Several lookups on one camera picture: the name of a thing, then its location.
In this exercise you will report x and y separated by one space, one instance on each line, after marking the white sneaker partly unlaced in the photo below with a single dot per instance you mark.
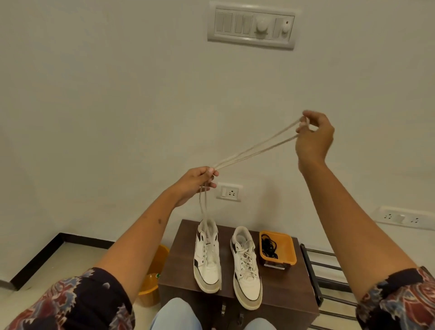
206 268

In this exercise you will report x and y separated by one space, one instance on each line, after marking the person's left fingers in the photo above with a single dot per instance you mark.
213 176

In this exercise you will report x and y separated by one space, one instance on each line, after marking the black metal rack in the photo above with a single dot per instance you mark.
319 289

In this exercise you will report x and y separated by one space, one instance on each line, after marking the white wall switch panel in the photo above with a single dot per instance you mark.
251 25

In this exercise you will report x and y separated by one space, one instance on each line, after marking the person's left hand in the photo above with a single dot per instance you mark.
192 183

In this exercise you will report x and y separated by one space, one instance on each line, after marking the white shoelace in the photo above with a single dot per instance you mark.
222 164

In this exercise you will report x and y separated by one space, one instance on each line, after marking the wide white wall socket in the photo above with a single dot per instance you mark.
404 218

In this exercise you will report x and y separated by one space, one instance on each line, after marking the black shoelaces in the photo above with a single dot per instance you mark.
268 247

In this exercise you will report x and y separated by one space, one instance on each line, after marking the person's right fingers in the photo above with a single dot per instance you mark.
311 117

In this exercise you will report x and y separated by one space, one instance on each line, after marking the brown wooden cabinet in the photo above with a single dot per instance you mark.
289 292

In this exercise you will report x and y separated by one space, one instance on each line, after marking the yellow plastic bucket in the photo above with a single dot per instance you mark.
151 289

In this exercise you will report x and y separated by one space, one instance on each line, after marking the orange plastic container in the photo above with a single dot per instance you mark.
284 250

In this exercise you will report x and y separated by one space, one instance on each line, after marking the person's right forearm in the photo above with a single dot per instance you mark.
353 231

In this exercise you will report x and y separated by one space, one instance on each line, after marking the white sneaker fully laced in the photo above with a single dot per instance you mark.
247 282

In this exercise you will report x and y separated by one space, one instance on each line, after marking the person's right hand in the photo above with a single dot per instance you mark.
316 144

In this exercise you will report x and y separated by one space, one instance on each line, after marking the person's left forearm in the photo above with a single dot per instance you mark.
142 234

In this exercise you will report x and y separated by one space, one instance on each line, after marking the light blue trousers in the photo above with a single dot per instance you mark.
176 316

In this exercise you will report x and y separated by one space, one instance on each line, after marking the dark floral patterned shirt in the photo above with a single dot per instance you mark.
78 302

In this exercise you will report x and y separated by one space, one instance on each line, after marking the small white wall socket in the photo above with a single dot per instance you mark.
229 192

